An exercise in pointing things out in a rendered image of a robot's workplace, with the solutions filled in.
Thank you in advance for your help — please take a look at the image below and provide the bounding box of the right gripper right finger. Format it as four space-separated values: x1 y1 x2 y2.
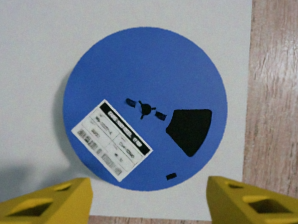
205 176 298 224

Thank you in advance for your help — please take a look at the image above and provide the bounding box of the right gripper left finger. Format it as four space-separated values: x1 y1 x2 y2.
0 177 93 224

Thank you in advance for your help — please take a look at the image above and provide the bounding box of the blue component reel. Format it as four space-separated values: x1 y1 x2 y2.
63 27 228 192

